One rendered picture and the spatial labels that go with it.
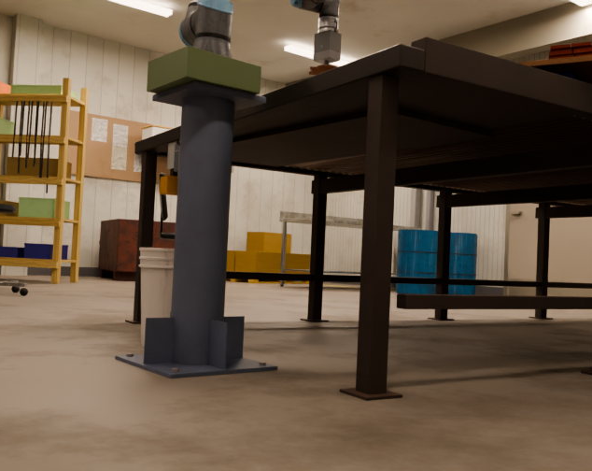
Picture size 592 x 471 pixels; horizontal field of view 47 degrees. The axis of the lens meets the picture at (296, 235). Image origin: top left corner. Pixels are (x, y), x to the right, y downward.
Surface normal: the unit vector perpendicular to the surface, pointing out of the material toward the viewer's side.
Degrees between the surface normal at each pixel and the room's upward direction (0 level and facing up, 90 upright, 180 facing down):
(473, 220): 90
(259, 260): 90
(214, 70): 90
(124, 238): 90
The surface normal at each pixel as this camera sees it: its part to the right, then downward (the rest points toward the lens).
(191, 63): 0.62, 0.00
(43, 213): -0.09, -0.04
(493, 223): -0.78, -0.06
